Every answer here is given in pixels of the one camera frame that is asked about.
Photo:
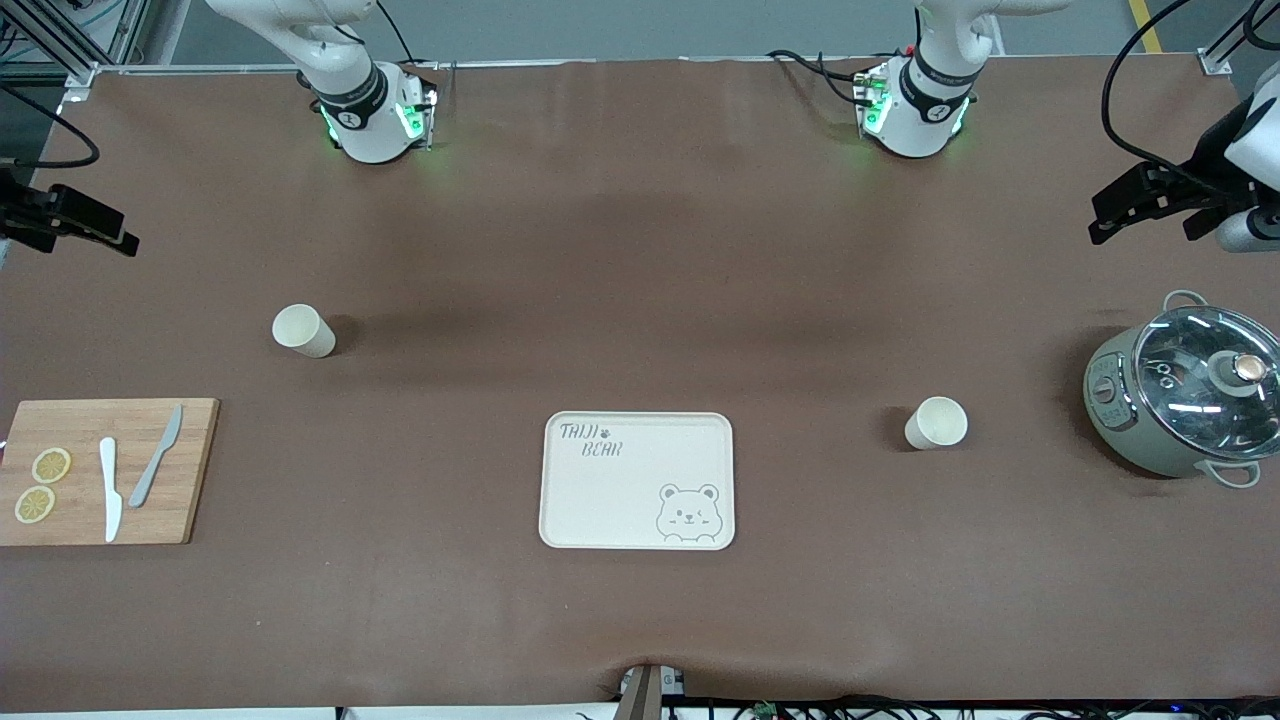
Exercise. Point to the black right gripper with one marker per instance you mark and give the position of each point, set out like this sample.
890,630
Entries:
22,212

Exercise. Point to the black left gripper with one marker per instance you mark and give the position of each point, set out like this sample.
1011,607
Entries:
1205,163

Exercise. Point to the white plastic cup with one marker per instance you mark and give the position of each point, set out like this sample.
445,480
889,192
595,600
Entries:
300,330
938,422

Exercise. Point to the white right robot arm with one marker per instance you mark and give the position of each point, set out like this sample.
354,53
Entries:
360,110

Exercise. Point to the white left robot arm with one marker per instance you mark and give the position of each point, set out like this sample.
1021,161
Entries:
915,100

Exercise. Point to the glass pot lid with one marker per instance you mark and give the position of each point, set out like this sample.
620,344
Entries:
1200,380

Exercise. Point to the wooden cutting board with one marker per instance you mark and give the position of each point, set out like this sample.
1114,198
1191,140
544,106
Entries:
90,420

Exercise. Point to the grey-green cooking pot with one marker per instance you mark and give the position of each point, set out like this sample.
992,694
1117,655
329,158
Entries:
1115,410

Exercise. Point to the yellow lemon slice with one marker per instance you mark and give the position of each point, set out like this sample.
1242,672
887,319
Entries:
51,465
35,504

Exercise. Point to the grey plastic knife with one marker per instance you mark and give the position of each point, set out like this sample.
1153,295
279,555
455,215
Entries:
152,465

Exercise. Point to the white plastic knife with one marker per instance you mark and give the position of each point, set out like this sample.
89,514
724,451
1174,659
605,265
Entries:
111,495

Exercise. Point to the beige bear print tray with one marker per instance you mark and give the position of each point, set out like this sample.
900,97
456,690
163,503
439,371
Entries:
640,500

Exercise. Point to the aluminium frame profile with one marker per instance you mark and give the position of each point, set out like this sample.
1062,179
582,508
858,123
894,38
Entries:
1225,45
70,50

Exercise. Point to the brown mounting post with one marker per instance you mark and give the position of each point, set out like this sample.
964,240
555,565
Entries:
642,695

